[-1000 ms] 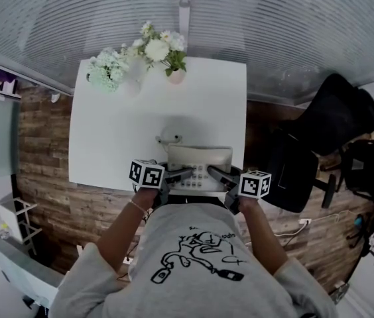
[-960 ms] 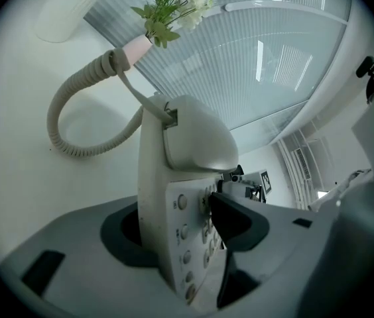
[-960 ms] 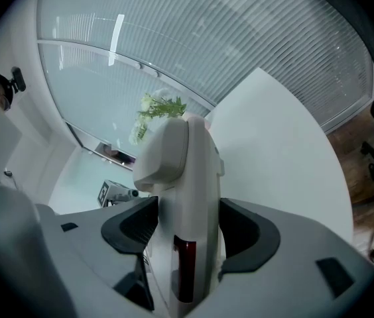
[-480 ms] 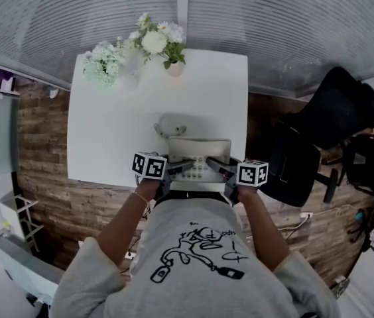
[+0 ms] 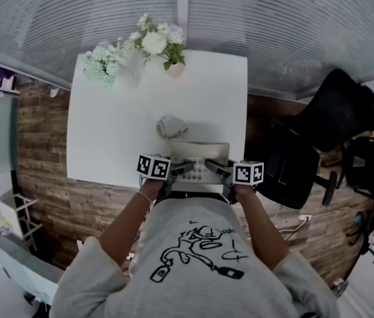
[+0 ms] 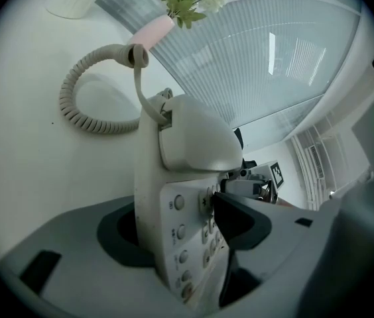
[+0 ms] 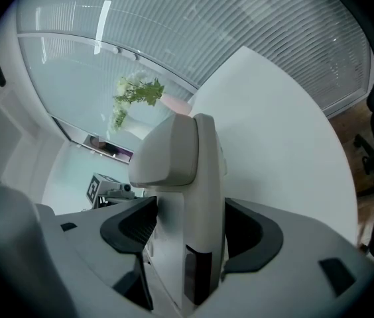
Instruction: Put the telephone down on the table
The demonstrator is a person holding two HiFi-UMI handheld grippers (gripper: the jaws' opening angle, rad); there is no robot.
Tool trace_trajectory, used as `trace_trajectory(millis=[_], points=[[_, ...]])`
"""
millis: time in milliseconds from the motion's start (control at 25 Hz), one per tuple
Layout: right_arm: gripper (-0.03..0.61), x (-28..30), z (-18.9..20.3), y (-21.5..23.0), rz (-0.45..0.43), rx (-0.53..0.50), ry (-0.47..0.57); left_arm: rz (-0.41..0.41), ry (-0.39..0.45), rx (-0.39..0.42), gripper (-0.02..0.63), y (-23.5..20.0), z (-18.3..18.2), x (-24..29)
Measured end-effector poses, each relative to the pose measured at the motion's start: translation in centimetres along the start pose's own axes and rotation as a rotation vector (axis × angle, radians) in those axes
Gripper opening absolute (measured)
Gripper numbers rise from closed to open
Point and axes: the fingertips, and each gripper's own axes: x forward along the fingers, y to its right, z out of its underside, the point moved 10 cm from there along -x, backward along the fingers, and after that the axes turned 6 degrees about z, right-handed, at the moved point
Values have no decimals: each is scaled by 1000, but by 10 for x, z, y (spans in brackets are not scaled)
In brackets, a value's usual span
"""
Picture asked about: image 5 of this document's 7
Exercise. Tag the large black office chair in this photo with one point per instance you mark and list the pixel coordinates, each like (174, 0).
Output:
(326, 121)

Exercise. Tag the white power strip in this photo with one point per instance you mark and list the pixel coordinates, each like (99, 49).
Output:
(305, 217)

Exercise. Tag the white vase with pale flowers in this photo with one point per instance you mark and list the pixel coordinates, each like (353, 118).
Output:
(102, 65)

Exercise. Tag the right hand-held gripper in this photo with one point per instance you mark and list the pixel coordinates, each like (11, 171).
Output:
(248, 174)

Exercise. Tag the white table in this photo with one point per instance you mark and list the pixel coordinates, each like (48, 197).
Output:
(114, 128)

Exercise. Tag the grey printed t-shirt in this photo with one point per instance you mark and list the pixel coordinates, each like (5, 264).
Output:
(200, 277)

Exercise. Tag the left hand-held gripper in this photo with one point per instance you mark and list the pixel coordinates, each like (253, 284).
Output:
(153, 167)

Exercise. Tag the white cabinet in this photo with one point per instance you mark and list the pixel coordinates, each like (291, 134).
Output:
(24, 263)

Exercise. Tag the person's left forearm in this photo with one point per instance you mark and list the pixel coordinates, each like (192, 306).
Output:
(130, 227)

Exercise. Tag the white shoe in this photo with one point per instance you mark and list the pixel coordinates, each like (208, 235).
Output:
(53, 92)

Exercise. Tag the white desk phone with keypad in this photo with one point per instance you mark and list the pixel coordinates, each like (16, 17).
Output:
(200, 149)

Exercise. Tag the small blue object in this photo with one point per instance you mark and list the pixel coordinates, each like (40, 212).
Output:
(358, 219)

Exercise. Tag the pink vase with white flowers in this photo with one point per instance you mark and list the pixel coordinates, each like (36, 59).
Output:
(155, 43)

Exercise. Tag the person's right forearm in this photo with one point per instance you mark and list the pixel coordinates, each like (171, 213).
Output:
(263, 230)

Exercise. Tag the white metal rack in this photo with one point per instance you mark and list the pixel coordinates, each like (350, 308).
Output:
(24, 224)

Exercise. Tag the small black office chair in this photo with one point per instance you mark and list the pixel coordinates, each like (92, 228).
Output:
(372, 167)

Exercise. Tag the black tripod stand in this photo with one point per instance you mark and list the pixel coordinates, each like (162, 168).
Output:
(371, 252)

